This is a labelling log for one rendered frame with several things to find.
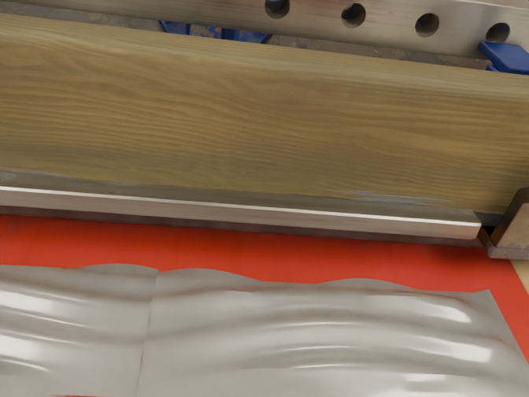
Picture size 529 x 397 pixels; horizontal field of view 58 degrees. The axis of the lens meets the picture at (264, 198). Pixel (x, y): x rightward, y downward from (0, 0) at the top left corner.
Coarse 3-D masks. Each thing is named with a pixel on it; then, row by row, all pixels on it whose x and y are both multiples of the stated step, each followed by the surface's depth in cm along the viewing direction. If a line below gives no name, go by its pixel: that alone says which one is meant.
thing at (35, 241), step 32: (0, 224) 25; (32, 224) 25; (64, 224) 26; (96, 224) 26; (128, 224) 26; (0, 256) 23; (32, 256) 24; (64, 256) 24; (96, 256) 24; (128, 256) 25; (160, 256) 25
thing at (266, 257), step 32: (192, 256) 25; (224, 256) 25; (256, 256) 26; (288, 256) 26; (320, 256) 26; (352, 256) 27; (384, 256) 27; (416, 256) 28; (448, 256) 28; (480, 256) 28; (416, 288) 26; (448, 288) 26; (480, 288) 26; (512, 288) 27; (512, 320) 25
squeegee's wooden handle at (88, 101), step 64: (0, 64) 19; (64, 64) 19; (128, 64) 19; (192, 64) 20; (256, 64) 20; (320, 64) 20; (384, 64) 21; (0, 128) 21; (64, 128) 21; (128, 128) 21; (192, 128) 21; (256, 128) 21; (320, 128) 21; (384, 128) 22; (448, 128) 22; (512, 128) 22; (320, 192) 23; (384, 192) 24; (448, 192) 24; (512, 192) 24
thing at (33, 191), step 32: (0, 192) 21; (32, 192) 21; (64, 192) 21; (96, 192) 21; (128, 192) 22; (160, 192) 22; (192, 192) 22; (224, 192) 23; (256, 192) 23; (288, 224) 23; (320, 224) 23; (352, 224) 23; (384, 224) 23; (416, 224) 23; (448, 224) 23; (480, 224) 24
